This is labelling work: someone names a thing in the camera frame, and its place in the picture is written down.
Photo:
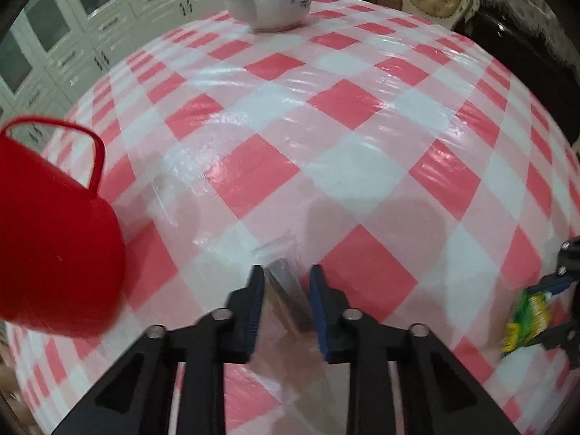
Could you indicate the green candy packet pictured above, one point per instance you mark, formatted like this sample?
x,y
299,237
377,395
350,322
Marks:
x,y
528,321

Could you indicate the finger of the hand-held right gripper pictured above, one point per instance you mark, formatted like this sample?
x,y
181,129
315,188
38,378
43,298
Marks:
x,y
564,335
555,286

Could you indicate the red thermos jug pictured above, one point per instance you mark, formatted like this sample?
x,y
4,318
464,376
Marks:
x,y
54,244

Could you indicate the white glass door cabinets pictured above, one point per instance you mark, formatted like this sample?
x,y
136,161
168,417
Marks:
x,y
68,45

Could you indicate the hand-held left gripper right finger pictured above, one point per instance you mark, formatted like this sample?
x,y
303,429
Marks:
x,y
321,321

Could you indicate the dark small snack packet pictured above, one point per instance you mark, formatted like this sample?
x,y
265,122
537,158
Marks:
x,y
287,299

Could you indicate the grey lace cloth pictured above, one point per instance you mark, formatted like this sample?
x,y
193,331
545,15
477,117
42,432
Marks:
x,y
534,18

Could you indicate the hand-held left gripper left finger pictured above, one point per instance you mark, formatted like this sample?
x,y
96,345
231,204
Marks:
x,y
253,317

